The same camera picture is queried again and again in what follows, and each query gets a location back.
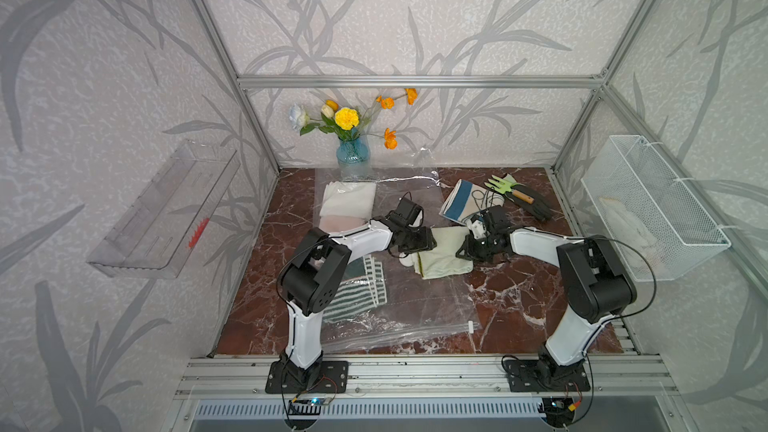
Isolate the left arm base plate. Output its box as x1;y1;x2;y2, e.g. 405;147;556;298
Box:
265;359;350;395

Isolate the artificial flower bouquet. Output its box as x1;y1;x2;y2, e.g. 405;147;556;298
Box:
288;88;419;150

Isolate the clear plastic wall shelf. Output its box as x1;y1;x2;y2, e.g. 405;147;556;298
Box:
86;139;241;279

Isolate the blue white striped towel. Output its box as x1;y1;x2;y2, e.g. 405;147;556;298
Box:
439;179;505;225

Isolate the aluminium frame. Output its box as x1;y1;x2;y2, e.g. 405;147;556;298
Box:
197;0;767;431

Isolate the clear plastic vacuum bag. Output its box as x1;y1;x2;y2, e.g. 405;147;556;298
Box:
314;151;481;353

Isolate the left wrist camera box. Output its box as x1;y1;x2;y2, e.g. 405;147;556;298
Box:
387;197;423;227

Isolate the cream towel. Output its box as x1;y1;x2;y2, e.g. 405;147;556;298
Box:
411;226;474;280

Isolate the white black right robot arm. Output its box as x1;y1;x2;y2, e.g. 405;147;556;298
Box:
456;228;637;379

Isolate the white cloth in basket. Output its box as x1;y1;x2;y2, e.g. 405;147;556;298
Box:
598;197;659;271

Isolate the green white striped towel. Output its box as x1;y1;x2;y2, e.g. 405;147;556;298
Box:
323;255;388;323

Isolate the circuit board with wires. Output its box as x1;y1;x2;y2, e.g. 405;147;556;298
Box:
538;397;591;431
282;394;337;420

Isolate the green garden fork wooden handle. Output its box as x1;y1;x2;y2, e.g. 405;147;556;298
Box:
485;176;534;204

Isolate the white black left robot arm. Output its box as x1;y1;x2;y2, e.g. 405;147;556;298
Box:
277;218;436;372

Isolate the right circuit board with wires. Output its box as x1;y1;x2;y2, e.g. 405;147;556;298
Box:
538;397;591;431

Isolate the left circuit board with wires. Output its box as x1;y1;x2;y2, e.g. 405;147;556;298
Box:
282;394;337;420

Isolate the pink fluffy towel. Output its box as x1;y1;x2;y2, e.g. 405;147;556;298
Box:
318;215;368;234

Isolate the blue glass vase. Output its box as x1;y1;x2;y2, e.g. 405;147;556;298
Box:
336;137;371;181

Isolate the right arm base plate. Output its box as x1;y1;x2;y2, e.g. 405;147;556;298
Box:
501;355;591;393

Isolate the white wire mesh basket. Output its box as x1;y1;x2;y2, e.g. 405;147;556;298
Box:
582;135;731;282

